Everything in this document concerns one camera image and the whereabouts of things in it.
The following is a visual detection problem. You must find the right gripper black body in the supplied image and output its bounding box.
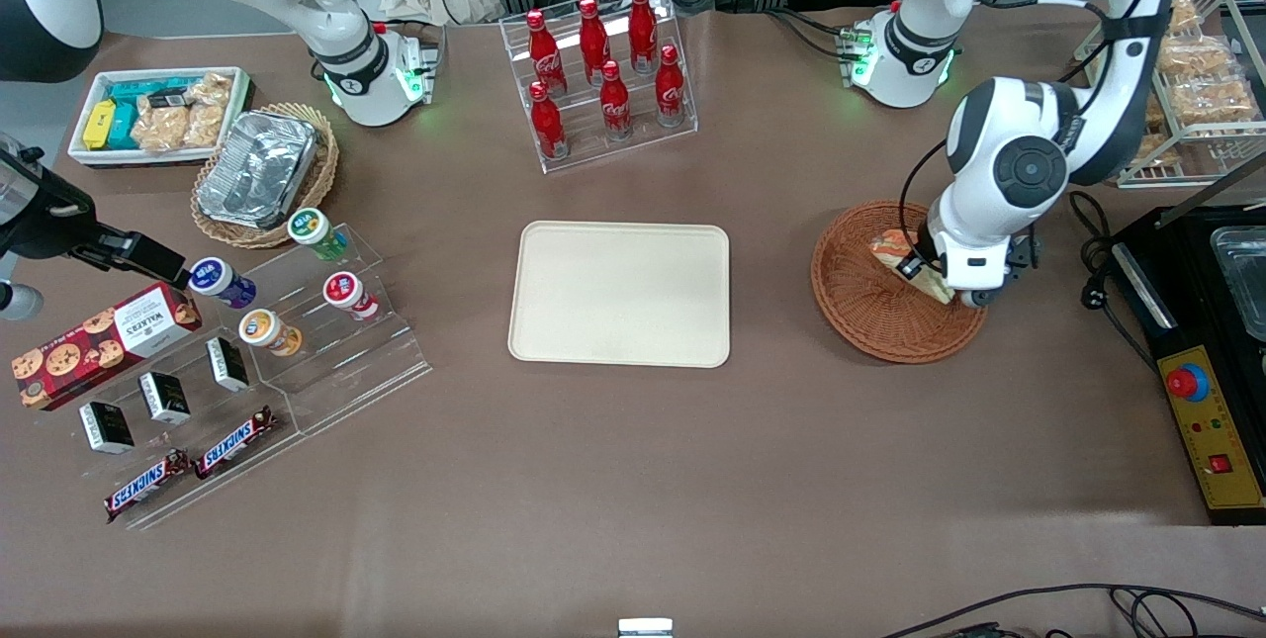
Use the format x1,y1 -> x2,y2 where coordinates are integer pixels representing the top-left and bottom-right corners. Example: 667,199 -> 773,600
0,148 -> 98,260

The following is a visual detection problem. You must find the triangular sandwich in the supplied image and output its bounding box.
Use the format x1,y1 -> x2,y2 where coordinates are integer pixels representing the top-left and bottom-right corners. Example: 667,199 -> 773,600
869,230 -> 957,306

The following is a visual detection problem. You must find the brown wicker basket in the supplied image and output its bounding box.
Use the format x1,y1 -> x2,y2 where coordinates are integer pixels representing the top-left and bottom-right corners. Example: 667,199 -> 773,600
810,200 -> 991,364

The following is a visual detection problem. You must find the silver foil tray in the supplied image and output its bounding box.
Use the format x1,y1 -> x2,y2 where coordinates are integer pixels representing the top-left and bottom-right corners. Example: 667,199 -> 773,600
196,111 -> 319,229

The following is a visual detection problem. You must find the light wicker basket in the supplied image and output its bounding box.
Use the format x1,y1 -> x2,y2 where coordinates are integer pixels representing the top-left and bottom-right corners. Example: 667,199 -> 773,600
191,103 -> 340,250

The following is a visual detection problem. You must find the cream plastic tray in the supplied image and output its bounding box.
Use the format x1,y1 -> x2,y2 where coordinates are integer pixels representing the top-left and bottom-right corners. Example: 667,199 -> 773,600
507,221 -> 731,369

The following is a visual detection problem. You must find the purple lid candy cup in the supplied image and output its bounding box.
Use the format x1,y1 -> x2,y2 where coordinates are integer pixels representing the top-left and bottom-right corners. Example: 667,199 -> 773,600
188,257 -> 258,311

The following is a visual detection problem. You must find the red Walkers shortbread box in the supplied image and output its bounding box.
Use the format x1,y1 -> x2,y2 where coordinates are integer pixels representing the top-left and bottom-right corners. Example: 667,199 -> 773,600
12,282 -> 203,411

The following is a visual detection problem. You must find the yellow snack box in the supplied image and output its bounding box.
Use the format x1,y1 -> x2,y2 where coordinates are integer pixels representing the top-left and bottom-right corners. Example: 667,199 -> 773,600
83,101 -> 118,151

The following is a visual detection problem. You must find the white plastic bin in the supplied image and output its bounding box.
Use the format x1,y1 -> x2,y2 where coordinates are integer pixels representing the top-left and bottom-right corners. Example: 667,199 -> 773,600
67,67 -> 254,169

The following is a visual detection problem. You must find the orange lid candy cup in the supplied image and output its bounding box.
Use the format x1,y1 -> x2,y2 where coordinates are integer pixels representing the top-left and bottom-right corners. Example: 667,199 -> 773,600
238,309 -> 304,358

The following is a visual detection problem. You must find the small black chocolate box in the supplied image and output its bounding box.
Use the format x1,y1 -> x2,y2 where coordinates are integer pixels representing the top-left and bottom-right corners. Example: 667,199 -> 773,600
79,402 -> 135,455
137,371 -> 191,425
206,336 -> 250,393

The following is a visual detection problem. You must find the teal snack box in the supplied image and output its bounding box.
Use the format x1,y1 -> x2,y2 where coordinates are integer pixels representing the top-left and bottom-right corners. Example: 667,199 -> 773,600
107,78 -> 195,150

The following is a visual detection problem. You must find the green lid candy cup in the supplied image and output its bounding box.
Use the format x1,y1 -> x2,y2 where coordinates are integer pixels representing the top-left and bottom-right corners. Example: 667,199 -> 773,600
287,208 -> 350,262

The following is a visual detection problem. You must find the red lid candy cup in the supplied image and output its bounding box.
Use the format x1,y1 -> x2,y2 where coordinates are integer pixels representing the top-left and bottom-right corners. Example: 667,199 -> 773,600
323,272 -> 381,322

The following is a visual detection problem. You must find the Snickers bar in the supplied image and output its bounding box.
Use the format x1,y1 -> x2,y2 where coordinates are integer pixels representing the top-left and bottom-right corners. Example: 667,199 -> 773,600
194,407 -> 278,481
104,449 -> 191,523

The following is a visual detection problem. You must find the black tabletop machine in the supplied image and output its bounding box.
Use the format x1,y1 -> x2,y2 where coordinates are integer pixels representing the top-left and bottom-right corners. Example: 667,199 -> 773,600
1108,206 -> 1266,526

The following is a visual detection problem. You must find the clear acrylic cup display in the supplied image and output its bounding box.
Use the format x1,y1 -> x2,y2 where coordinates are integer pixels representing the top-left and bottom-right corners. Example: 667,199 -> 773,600
237,223 -> 433,437

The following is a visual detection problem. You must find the clear acrylic snack display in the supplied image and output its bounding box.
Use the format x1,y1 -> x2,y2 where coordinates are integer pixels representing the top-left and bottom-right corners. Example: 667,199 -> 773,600
30,321 -> 303,531

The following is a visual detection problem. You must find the red emergency stop button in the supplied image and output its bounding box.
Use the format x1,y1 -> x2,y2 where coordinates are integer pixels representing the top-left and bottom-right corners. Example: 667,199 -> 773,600
1167,363 -> 1211,403

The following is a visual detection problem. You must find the grey metal bar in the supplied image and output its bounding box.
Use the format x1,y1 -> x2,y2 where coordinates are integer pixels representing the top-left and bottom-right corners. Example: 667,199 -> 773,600
1157,153 -> 1266,228

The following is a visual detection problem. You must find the steel pan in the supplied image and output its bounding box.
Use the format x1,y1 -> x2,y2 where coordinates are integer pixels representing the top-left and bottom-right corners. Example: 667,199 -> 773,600
1211,226 -> 1266,342

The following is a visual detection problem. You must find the yellow control panel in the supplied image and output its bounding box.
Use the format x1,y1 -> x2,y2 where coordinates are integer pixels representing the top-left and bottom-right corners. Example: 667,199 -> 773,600
1157,344 -> 1266,512

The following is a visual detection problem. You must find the red cola bottle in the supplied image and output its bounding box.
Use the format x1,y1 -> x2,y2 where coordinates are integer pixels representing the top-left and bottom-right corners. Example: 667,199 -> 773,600
629,0 -> 659,75
529,81 -> 569,161
525,9 -> 568,97
578,0 -> 612,85
655,45 -> 686,128
599,60 -> 634,141

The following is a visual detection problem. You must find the clear acrylic bottle rack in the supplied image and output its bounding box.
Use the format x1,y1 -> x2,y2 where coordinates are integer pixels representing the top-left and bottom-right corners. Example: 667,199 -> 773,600
499,0 -> 699,174

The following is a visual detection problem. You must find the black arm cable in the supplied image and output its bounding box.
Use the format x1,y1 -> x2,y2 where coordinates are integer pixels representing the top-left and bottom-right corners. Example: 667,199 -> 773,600
898,141 -> 955,258

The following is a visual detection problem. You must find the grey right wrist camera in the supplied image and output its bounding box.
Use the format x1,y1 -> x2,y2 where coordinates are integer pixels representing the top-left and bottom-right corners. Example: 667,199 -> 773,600
0,280 -> 45,322

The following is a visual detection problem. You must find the black power plug cable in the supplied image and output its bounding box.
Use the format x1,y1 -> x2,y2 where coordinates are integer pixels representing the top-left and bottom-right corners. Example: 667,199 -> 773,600
1068,188 -> 1168,377

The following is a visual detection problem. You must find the wire snack rack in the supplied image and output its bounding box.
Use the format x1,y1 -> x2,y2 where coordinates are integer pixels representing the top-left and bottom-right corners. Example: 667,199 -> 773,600
1073,0 -> 1266,190

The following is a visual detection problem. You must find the black floor cable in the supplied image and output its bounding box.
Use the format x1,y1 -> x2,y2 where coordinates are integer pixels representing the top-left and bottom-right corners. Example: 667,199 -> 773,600
880,583 -> 1266,638

